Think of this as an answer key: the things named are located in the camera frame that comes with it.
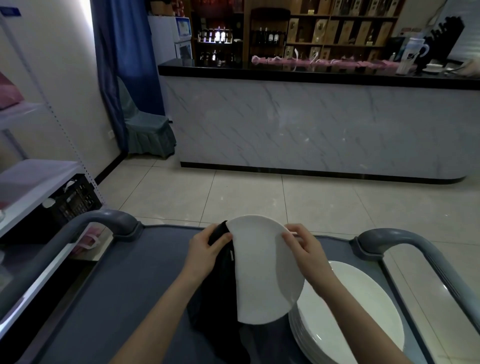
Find person's right hand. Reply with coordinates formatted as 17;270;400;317
281;223;340;297

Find person's left hand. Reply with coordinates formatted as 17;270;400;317
183;224;234;288

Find dark blue cleaning cloth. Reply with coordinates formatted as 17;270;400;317
186;220;252;364

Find white round plate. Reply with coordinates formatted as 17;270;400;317
226;214;305;325

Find stack of white plates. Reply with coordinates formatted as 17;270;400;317
287;260;406;364

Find person's right forearm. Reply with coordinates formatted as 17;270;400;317
314;279;413;364

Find person's left forearm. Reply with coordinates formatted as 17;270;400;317
110;273;203;364

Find grey service cart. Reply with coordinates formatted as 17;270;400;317
0;209;480;364

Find chair with grey-green cover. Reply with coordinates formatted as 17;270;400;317
116;74;177;159

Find black plastic crate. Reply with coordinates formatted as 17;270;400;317
46;173;104;230

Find marble bar counter black top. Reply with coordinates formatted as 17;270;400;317
157;58;480;185

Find white metal shelf rack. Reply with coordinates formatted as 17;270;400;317
0;7;108;338

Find row of pink bags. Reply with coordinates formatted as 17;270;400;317
251;54;417;72

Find white refrigerator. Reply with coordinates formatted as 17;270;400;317
147;14;177;67

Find blue curtain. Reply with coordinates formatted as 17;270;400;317
89;0;166;153

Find white appliance blue panel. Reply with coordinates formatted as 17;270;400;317
173;16;194;61

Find dark wine rack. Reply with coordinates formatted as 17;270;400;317
249;7;292;63

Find wooden shelf with boxes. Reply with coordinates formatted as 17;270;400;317
286;0;406;63

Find white cloth bag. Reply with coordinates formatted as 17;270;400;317
455;59;480;79

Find black pegged stand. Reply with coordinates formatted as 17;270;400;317
423;16;466;65

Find white window blind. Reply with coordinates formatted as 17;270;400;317
446;0;480;65

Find pink bag white handles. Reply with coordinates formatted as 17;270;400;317
71;221;113;260

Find white pitcher with handle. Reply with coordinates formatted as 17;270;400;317
395;36;430;76

